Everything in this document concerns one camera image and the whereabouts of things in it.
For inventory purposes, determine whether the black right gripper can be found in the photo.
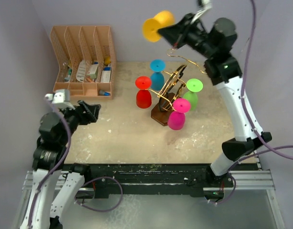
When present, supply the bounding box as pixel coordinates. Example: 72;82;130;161
158;13;216;59

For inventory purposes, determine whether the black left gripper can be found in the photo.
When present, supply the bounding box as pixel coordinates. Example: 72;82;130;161
57;100;100;145

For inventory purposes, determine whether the yellow wine glass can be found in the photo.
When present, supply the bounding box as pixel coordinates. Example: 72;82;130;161
142;10;175;42

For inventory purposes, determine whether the green wine glass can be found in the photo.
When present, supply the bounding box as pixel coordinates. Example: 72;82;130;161
183;78;203;111

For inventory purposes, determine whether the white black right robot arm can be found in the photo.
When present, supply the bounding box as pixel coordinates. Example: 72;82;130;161
157;13;272;187

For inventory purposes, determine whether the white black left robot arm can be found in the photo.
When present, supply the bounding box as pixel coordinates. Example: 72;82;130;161
20;100;101;229

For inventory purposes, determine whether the blue wine glass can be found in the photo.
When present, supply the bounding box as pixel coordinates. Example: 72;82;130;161
150;59;166;91

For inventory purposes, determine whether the red wine glass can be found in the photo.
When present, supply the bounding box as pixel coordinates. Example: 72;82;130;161
135;76;152;109

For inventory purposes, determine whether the magenta wine glass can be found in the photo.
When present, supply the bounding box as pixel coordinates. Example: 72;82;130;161
167;98;191;130

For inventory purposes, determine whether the blue grey battery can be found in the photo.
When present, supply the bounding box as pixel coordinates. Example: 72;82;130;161
99;90;111;96

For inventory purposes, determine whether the white ribbed bottle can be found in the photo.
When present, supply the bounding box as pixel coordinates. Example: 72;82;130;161
75;60;86;83

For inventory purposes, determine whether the white blue box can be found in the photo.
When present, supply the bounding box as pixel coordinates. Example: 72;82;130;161
100;67;112;83

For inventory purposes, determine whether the white red box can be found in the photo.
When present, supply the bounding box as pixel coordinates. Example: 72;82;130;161
86;63;98;80

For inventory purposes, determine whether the pink plastic file organizer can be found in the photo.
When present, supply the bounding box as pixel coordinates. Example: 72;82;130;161
50;25;117;101

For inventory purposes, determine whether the yellow object in organizer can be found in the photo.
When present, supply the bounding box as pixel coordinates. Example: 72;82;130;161
104;56;112;66

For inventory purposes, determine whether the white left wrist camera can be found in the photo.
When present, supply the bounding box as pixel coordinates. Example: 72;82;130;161
44;89;75;110

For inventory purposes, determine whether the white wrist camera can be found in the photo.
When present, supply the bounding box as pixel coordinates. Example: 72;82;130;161
44;89;75;110
197;0;212;10

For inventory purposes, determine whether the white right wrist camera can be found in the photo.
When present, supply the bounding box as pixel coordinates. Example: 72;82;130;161
197;0;212;10

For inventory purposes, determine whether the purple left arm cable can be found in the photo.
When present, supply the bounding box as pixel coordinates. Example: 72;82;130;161
27;100;72;227

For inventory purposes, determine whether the gold wire wine glass rack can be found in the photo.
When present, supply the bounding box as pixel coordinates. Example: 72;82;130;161
149;49;206;126

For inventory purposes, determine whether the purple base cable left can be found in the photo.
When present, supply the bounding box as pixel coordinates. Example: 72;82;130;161
73;176;124;212

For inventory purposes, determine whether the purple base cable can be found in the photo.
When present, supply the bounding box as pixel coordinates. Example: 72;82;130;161
205;176;239;206
73;176;124;212

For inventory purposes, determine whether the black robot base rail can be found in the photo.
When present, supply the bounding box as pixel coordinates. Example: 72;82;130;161
86;164;233;198

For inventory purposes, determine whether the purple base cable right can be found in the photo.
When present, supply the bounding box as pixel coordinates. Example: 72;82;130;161
205;176;239;206

